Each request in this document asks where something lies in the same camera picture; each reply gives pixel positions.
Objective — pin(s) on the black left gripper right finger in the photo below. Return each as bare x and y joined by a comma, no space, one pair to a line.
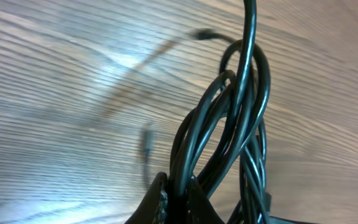
200,209

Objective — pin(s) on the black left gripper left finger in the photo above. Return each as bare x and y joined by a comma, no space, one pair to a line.
153,207

